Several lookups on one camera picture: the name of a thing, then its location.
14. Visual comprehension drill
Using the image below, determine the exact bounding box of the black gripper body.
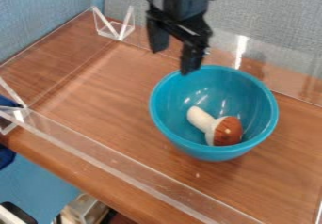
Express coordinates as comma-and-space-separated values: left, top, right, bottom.
146, 0, 212, 46

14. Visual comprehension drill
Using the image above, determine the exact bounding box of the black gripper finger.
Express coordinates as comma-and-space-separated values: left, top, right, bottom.
180, 41, 207, 75
147, 19, 170, 53

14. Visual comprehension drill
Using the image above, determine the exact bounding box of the blue plastic bowl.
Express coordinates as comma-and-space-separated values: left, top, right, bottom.
148, 65, 279, 162

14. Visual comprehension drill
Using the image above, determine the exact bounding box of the brown and white mushroom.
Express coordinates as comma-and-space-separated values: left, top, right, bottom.
186, 106, 243, 146

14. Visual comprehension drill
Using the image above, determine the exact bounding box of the clear acrylic back barrier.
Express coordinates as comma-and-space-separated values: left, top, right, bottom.
123, 29, 322, 107

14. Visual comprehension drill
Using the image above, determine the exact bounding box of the clear acrylic barrier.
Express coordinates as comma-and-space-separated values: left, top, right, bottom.
0, 78, 263, 224
123, 29, 322, 107

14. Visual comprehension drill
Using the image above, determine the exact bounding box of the clear acrylic front barrier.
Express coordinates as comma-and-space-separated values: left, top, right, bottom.
0, 78, 263, 224

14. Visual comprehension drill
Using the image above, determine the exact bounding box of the blue cloth object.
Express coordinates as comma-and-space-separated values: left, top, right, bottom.
0, 94, 20, 170

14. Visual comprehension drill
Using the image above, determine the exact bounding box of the black and white object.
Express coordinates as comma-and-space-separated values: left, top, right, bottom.
0, 202, 37, 224

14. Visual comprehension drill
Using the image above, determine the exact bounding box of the clear acrylic corner bracket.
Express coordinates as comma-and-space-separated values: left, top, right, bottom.
92, 6, 136, 41

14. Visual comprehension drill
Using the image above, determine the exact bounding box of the metal frame under table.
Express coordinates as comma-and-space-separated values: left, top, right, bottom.
52, 193, 110, 224

